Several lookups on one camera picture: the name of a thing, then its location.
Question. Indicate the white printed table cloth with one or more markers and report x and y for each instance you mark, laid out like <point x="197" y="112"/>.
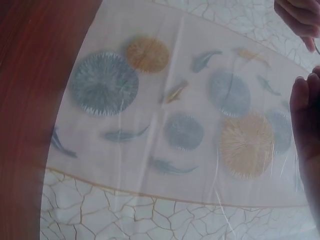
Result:
<point x="175" y="100"/>

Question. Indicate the person's left hand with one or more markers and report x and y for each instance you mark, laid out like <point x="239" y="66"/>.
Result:
<point x="297" y="17"/>

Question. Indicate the person's left fingers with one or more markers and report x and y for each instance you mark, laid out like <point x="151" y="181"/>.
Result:
<point x="295" y="20"/>

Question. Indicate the person's right hand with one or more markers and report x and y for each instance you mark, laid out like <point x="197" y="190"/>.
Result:
<point x="307" y="112"/>

